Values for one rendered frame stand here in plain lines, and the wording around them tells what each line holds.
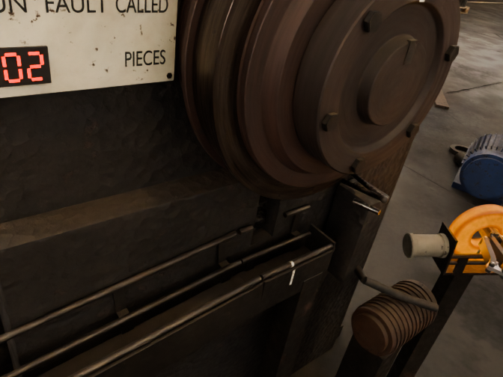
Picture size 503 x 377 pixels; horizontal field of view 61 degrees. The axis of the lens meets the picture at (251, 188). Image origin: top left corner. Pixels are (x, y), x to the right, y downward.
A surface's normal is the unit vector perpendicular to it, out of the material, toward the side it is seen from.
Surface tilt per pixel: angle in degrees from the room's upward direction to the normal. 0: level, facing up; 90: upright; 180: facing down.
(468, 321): 0
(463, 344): 0
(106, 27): 90
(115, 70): 90
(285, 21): 69
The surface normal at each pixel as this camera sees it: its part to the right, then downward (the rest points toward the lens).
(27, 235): 0.15, -0.83
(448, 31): 0.60, 0.51
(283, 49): -0.39, 0.27
